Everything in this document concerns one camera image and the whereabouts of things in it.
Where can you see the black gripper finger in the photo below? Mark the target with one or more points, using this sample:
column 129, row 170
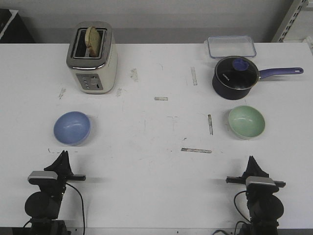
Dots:
column 67, row 167
column 250, row 167
column 256, row 170
column 56, row 164

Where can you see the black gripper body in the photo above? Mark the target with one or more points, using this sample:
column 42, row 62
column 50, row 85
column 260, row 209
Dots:
column 256, row 189
column 58, row 187

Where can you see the blue bowl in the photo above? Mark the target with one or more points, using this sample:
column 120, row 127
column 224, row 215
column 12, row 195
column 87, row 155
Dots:
column 72, row 128

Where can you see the green bowl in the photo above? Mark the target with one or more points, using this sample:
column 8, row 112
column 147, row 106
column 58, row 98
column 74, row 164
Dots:
column 246, row 122

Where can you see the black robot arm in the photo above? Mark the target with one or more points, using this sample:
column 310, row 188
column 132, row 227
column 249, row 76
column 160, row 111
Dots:
column 43, row 206
column 264, row 207

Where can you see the glass lid with blue knob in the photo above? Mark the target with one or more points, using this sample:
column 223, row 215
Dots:
column 237, row 72

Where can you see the dark blue saucepan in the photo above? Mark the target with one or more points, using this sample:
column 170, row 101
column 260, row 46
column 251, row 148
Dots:
column 233, row 94

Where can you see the cream two-slot toaster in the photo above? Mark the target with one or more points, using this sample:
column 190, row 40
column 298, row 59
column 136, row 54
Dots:
column 93, row 75

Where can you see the toast bread slice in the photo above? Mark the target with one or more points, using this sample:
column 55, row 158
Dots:
column 92, row 41

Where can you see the clear plastic food container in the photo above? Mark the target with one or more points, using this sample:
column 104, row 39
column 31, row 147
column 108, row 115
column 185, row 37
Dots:
column 224, row 46

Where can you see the grey metal shelf upright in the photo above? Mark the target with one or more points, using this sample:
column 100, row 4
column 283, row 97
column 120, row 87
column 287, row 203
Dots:
column 288, row 20

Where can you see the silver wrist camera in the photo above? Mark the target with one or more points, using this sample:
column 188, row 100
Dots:
column 42, row 177
column 254, row 180

